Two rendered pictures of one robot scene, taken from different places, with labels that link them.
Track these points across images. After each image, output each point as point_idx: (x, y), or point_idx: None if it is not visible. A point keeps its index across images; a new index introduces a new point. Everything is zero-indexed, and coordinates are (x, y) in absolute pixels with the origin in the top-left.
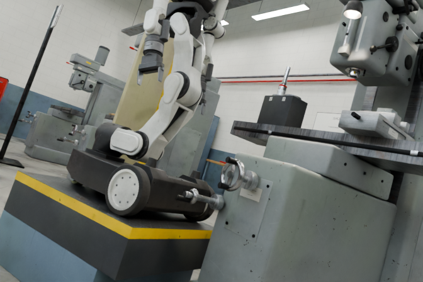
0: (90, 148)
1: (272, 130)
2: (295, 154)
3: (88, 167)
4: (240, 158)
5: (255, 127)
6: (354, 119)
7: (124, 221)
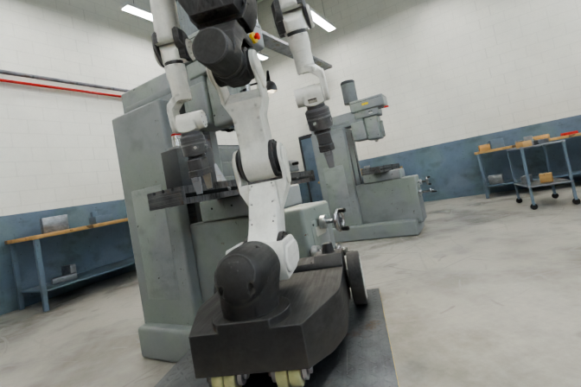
0: (265, 316)
1: (230, 186)
2: (287, 197)
3: (342, 302)
4: (306, 212)
5: (213, 187)
6: (291, 165)
7: (373, 294)
